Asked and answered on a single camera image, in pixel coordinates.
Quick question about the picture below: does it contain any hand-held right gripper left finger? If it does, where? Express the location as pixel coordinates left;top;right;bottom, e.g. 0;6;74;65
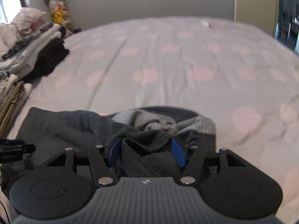
47;137;122;187

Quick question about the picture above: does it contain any beige door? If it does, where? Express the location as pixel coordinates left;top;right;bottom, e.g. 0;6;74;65
234;0;279;38

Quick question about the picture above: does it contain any bed with pink dotted sheet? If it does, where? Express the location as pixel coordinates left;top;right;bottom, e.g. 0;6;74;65
0;16;299;224

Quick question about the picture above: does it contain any window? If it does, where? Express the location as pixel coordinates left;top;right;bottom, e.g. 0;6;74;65
0;0;22;24

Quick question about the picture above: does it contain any stack of folded clothes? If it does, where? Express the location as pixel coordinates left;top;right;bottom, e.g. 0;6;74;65
0;21;70;83

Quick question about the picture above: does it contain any pink dotted pillow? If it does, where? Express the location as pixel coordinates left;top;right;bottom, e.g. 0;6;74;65
0;7;48;52

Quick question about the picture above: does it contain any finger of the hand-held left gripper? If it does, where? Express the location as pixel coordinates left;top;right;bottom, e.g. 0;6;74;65
0;139;36;155

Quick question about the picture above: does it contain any dark grey sweatshirt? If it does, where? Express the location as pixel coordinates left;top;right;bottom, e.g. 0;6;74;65
0;106;216;192

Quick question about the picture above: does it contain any pile of plush toys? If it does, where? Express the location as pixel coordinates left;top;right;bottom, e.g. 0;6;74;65
41;0;73;32

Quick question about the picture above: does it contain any beige folded clothes stack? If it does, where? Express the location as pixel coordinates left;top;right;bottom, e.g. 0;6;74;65
0;74;32;137

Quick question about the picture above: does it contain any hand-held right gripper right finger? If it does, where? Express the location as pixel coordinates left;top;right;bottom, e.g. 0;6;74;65
171;139;247;187

